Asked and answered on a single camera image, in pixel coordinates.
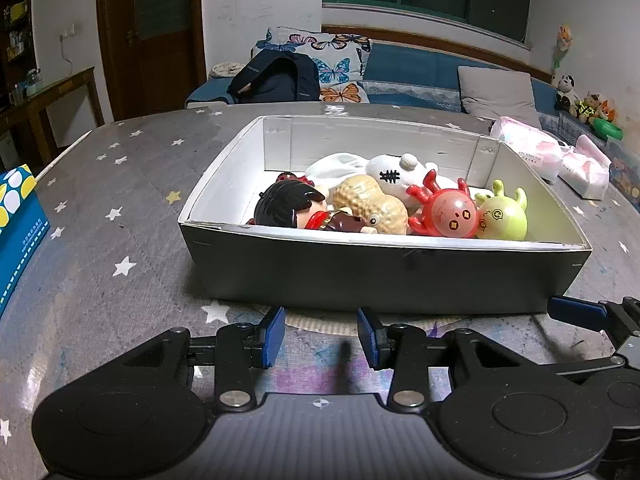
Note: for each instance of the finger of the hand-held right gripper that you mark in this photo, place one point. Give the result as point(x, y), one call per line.
point(590, 365)
point(575, 307)

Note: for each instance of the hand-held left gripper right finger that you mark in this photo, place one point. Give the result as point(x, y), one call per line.
point(367, 337)

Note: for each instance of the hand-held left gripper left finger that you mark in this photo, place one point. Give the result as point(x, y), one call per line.
point(274, 337)

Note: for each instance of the grey cardboard box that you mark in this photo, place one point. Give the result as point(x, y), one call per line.
point(350, 280)

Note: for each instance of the green round horned toy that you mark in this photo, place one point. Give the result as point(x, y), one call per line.
point(502, 220)

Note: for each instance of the black-haired doll figure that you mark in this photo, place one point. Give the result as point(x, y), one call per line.
point(285, 205)

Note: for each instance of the beige peanut toy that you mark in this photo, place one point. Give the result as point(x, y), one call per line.
point(370, 200)

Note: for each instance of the red round horned toy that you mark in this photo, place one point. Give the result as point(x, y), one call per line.
point(452, 215)

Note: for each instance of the pink white tissue pack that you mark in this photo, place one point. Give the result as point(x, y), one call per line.
point(530, 145)
point(585, 170)

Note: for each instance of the clear bin of toys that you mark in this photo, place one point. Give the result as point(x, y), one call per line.
point(627, 175)

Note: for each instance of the white plush rabbit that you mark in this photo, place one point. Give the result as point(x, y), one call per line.
point(390, 175)

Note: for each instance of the orange plush toy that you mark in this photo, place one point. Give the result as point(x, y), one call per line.
point(607, 109)

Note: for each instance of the panda plush toy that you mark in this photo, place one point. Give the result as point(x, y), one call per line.
point(565, 90)

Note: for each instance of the grey pillow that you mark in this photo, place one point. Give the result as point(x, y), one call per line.
point(500, 95)

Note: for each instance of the black backpack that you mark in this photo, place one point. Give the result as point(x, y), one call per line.
point(275, 80)

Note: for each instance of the blue dotted tissue box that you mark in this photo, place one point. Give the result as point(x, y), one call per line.
point(20, 240)

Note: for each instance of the cream knitted cloth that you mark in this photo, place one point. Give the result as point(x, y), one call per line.
point(225, 69)

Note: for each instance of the butterfly print pillow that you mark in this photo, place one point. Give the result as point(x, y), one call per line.
point(340, 60)

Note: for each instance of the brown wooden door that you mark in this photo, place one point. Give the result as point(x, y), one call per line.
point(150, 35)

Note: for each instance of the wooden side desk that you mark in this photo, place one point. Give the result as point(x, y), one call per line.
point(65, 85)

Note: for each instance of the flower wall toy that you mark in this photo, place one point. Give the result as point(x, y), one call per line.
point(564, 40)

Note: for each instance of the white wall outlet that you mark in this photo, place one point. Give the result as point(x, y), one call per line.
point(66, 31)

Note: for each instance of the wall shelf with items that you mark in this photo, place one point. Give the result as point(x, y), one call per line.
point(15, 35)

